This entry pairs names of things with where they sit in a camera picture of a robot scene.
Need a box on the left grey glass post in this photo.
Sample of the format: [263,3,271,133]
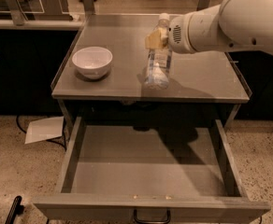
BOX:
[6,0,25,26]

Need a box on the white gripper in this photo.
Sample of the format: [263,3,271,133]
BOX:
[145,12,198,54]

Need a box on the open grey top drawer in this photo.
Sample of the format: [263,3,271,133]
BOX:
[33,119,270,224]

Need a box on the black object on floor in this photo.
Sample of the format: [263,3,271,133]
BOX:
[5,195,24,224]

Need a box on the white paper sheet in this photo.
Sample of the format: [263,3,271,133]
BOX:
[25,117,64,144]

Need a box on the white ceramic bowl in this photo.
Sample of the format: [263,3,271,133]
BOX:
[72,47,113,79]

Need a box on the blue plastic bottle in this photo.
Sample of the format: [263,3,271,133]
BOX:
[144,13,172,90]

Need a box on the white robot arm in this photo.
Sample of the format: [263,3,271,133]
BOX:
[145,0,273,56]

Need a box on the grey metal counter cabinet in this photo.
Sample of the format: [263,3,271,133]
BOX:
[52,15,250,126]

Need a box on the black floor cable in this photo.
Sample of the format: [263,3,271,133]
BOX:
[15,114,67,150]

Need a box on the black drawer handle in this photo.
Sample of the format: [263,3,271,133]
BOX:
[133,209,171,224]

